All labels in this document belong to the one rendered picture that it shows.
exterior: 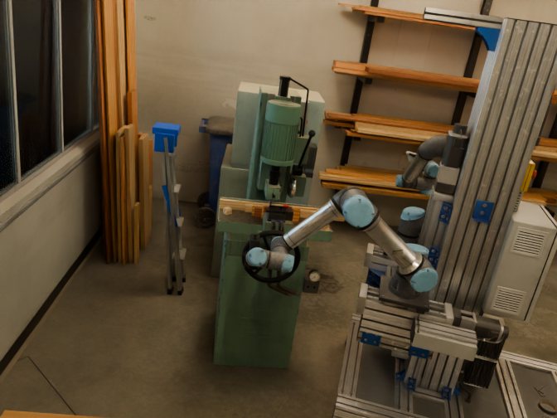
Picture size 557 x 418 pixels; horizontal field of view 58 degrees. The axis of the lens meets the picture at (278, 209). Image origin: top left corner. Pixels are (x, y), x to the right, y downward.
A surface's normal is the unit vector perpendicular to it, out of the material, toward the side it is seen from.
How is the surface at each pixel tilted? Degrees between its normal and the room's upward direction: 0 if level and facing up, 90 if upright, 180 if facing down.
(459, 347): 90
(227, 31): 90
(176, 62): 90
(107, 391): 0
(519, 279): 90
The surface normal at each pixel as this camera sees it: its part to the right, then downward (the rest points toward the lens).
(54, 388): 0.15, -0.92
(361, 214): -0.07, 0.28
